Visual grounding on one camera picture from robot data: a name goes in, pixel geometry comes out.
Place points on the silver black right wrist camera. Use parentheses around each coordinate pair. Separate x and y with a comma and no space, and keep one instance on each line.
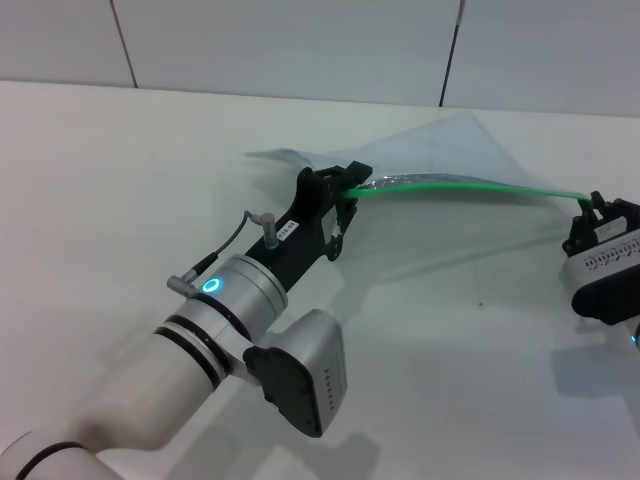
(605,285)

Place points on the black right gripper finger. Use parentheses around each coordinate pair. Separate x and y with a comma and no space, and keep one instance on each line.
(620,209)
(580,232)

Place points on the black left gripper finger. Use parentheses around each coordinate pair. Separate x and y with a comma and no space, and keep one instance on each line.
(347,215)
(345,175)

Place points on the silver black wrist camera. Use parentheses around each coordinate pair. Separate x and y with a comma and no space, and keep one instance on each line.
(310,375)
(605,285)

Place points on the green zipper slider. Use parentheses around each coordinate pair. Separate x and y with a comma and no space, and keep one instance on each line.
(586,203)

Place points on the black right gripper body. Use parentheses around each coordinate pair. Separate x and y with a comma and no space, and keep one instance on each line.
(612,237)

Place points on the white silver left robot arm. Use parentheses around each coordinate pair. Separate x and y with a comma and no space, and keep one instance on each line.
(150,400)

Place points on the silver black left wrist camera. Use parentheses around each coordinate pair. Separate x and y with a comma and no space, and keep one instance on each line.
(310,375)

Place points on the clear green-zip document bag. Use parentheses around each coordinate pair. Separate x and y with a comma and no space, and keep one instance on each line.
(450,155)

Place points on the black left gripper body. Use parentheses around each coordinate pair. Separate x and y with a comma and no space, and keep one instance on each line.
(300,235)

